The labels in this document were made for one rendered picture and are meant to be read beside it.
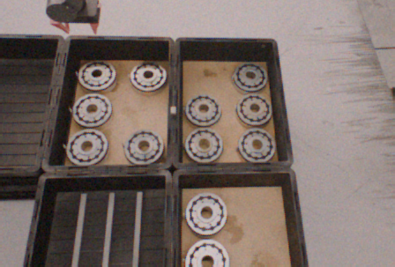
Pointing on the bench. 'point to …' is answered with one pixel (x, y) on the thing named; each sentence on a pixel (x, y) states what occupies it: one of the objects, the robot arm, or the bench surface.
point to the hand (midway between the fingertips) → (81, 30)
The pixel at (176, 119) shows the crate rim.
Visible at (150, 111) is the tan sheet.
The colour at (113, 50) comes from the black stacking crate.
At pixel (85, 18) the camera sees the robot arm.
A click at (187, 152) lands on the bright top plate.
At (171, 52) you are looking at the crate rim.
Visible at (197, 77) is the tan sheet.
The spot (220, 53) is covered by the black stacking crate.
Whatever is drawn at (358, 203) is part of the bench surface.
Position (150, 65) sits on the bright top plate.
